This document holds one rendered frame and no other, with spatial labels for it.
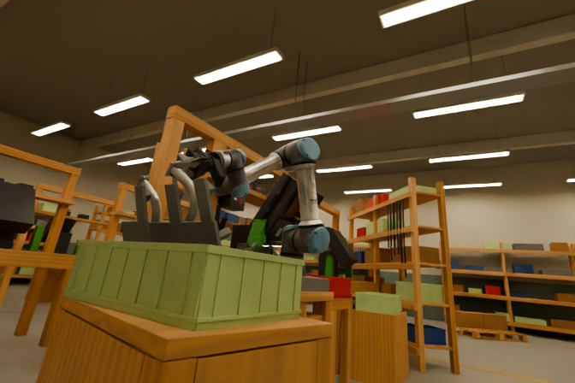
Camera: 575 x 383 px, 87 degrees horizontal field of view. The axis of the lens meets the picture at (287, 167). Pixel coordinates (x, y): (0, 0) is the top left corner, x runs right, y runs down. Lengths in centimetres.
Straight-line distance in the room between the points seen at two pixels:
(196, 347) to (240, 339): 11
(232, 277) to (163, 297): 16
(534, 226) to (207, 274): 1053
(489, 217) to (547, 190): 164
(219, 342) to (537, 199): 1073
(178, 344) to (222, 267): 18
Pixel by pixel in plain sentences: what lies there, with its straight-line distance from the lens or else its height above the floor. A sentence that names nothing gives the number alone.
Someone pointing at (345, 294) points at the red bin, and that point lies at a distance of 207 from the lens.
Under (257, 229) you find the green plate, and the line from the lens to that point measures 224.
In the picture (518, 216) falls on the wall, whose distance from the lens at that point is 1094.
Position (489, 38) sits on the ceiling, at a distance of 587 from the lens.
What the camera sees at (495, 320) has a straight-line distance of 879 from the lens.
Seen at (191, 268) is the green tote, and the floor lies 91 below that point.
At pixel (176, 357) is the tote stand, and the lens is 66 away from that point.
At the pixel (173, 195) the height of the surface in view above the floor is 110.
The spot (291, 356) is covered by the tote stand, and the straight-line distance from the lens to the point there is 88.
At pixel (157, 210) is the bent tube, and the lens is 112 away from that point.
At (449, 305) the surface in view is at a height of 72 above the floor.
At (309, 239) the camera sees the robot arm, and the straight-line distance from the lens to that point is 137.
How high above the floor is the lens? 92
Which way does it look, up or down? 19 degrees up
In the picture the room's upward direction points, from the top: 5 degrees clockwise
